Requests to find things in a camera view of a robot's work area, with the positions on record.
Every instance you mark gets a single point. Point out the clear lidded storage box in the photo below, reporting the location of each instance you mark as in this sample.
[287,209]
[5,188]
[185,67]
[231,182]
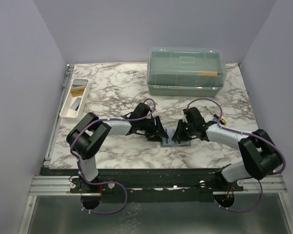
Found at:
[185,72]

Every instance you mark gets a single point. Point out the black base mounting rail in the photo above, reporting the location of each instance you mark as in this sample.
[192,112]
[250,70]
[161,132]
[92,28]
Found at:
[146,185]

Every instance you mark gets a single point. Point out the grey credit card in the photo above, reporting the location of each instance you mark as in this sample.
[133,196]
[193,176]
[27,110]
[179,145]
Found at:
[75,105]

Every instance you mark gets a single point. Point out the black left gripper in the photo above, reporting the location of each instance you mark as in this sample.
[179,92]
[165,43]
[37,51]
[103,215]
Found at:
[156,138]

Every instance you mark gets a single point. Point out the white plastic card tray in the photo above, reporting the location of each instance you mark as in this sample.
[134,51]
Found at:
[73,115]

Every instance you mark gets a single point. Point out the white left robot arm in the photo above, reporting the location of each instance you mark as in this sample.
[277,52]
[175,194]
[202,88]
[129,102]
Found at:
[86,138]

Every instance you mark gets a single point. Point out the grey leather card holder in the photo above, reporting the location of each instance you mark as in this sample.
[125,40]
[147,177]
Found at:
[169,143]

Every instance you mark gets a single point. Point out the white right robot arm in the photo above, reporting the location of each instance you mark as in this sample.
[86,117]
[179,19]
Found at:
[259,157]

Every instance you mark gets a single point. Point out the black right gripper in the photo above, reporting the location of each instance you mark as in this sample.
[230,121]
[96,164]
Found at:
[178,133]

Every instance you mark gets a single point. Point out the yellow blue tool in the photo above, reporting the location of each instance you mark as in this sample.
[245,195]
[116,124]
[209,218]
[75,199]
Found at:
[216,117]

